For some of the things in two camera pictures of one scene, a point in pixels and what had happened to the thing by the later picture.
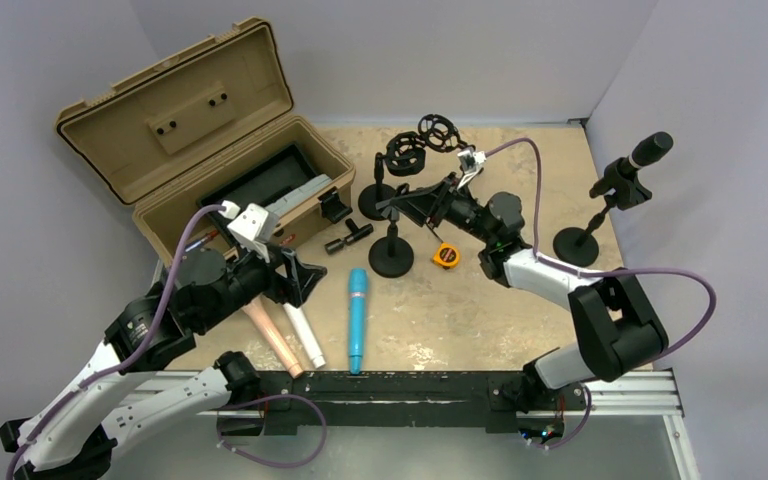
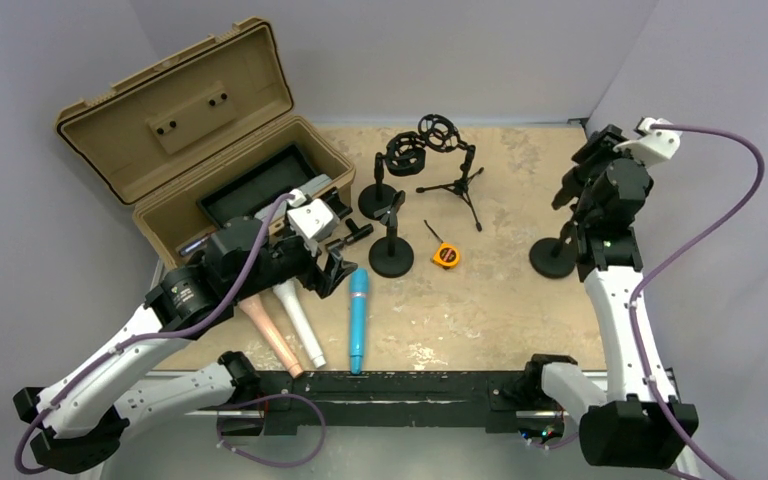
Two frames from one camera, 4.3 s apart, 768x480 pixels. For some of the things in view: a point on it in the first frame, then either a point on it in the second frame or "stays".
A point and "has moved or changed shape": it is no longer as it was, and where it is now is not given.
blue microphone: (358, 286) stays
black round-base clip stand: (391, 256) stays
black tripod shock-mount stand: (440, 135) stays
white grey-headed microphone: (304, 333) stays
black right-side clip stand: (579, 247) has moved or changed shape
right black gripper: (433, 203) -> (600, 147)
